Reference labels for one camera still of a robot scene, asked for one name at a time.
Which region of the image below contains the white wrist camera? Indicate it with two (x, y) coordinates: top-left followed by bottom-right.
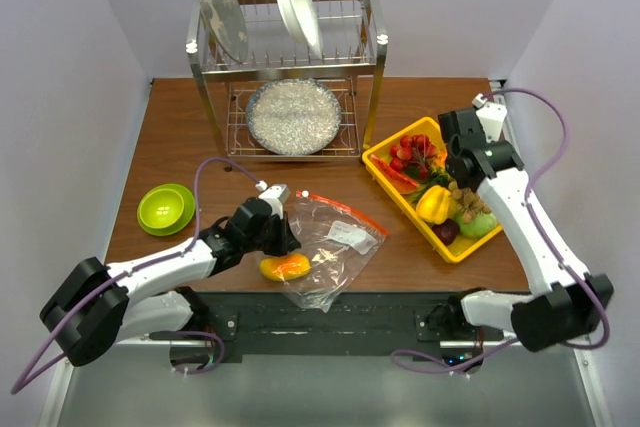
(255, 180), (290, 218)
(472, 94), (507, 143)

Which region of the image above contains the yellow orange fake mango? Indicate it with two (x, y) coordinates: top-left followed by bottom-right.
(259, 253), (311, 282)

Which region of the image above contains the fake watermelon slice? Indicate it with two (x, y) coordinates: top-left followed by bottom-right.
(369, 155), (420, 195)

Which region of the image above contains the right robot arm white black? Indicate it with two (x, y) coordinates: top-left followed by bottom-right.
(438, 108), (614, 352)

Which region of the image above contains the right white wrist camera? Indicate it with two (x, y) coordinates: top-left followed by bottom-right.
(472, 94), (507, 143)

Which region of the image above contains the grey patterned plate upright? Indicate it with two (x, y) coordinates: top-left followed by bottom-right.
(199, 0), (249, 63)

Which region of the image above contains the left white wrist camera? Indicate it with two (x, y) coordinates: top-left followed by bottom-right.
(255, 180), (290, 218)

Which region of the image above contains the green plastic bowl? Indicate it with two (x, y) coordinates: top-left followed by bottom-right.
(136, 183), (196, 237)

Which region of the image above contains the clear zip top bag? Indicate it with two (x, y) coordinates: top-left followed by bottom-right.
(284, 190), (388, 313)

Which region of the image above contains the metal dish rack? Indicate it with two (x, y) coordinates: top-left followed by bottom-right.
(186, 0), (389, 161)

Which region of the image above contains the yellow fake bell pepper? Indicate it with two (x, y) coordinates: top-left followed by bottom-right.
(415, 185), (452, 224)

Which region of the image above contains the dark red fake fruit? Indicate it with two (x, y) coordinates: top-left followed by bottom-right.
(431, 219), (460, 246)

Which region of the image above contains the brown fake longan bunch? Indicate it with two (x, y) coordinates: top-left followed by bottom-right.
(448, 181), (491, 224)

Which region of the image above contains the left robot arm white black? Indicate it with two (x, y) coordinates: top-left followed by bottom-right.
(40, 197), (301, 367)

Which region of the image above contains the yellow plastic tray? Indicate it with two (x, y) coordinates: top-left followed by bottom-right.
(363, 117), (502, 263)

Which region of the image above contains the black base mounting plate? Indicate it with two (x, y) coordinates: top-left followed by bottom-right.
(152, 287), (503, 363)

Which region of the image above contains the speckled blue rim plate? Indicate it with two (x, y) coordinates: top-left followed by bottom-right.
(246, 79), (342, 157)

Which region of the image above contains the red fake strawberry bunch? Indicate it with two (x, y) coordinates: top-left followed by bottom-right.
(389, 134), (441, 182)

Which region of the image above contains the green fake cabbage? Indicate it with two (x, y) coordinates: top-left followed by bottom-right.
(454, 213), (498, 239)

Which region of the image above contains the white bowl upright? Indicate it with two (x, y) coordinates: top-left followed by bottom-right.
(276, 0), (323, 59)

